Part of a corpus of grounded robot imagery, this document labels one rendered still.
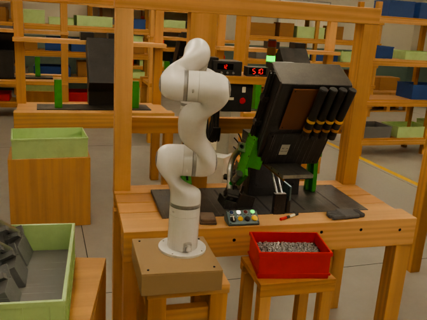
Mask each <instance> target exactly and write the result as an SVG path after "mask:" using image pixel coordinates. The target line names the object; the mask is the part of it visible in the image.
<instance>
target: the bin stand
mask: <svg viewBox="0 0 427 320"><path fill-rule="evenodd" d="M240 269H241V281H240V296H239V304H238V319H237V320H251V313H252V299H253V292H254V282H255V283H256V284H257V292H256V299H255V312H254V320H269V311H270V305H271V297H278V296H285V295H295V297H294V308H293V314H292V320H306V313H307V307H308V297H309V293H316V301H315V311H314V316H313V320H329V314H330V305H331V299H332V292H333V291H334V290H335V285H336V278H335V277H334V276H333V275H332V274H330V276H328V279H258V278H257V276H256V273H255V271H254V268H253V266H252V263H251V261H250V259H249V256H244V257H241V264H240Z"/></svg>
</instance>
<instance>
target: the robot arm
mask: <svg viewBox="0 0 427 320"><path fill-rule="evenodd" d="M209 60H210V47H209V45H208V43H207V42H206V41H205V40H203V39H201V38H194V39H192V40H190V41H189V42H188V43H187V44H186V47H185V49H184V55H183V56H182V58H180V59H178V60H177V61H175V62H174V63H172V64H171V65H169V66H168V67H167V68H166V69H165V70H164V71H163V73H162V75H161V77H160V79H159V90H160V92H161V94H162V95H163V96H164V97H166V98H167V99H170V100H175V101H180V108H181V111H180V114H179V119H178V133H179V137H180V139H181V141H182V144H165V145H162V146H161V147H160V148H159V149H158V151H157V152H156V157H155V161H156V167H157V169H158V171H159V172H160V174H161V175H162V177H163V178H164V179H165V180H166V182H167V184H168V186H169V188H170V210H169V221H168V237H167V238H164V239H162V240H161V241H160V242H159V244H158V249H159V250H160V252H162V254H164V255H166V256H169V257H173V258H182V259H187V258H196V257H199V256H201V255H202V254H204V252H205V251H206V246H205V244H204V243H203V242H202V241H200V240H199V239H198V230H199V221H200V206H201V192H200V190H199V188H197V187H195V186H193V185H191V184H190V183H187V182H185V181H183V179H181V177H180V176H189V177H207V176H210V175H212V174H213V173H214V172H215V170H216V169H217V155H216V152H215V149H214V148H213V146H212V144H211V143H210V142H209V140H208V138H207V136H206V128H207V120H208V118H209V117H210V116H212V115H213V114H215V113H216V112H218V111H220V110H221V109H222V108H223V107H224V106H225V104H227V102H228V100H229V97H230V96H231V85H230V82H229V80H228V78H227V77H226V76H225V75H223V74H220V73H216V72H214V71H213V70H211V69H209V68H207V67H208V62H209Z"/></svg>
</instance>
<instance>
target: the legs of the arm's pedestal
mask: <svg viewBox="0 0 427 320"><path fill-rule="evenodd" d="M226 309H227V293H221V294H213V295H198V296H191V302H190V303H179V304H171V305H167V304H166V298H162V299H154V300H147V298H146V297H142V296H141V295H140V290H139V286H138V283H137V320H226Z"/></svg>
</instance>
